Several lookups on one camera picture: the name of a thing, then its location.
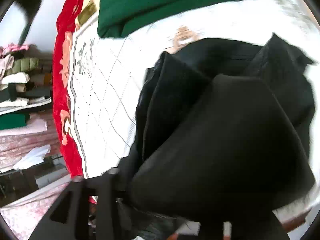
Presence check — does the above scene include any black jacket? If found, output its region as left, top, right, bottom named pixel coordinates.
left=117, top=32, right=316, bottom=240

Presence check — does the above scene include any shelf with folded clothes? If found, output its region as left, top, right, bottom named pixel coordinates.
left=1, top=43, right=53, bottom=134

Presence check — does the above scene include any white quilted bed sheet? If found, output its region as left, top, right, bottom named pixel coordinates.
left=67, top=0, right=319, bottom=222

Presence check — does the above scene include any red floral blanket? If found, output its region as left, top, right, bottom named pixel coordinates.
left=53, top=0, right=88, bottom=178

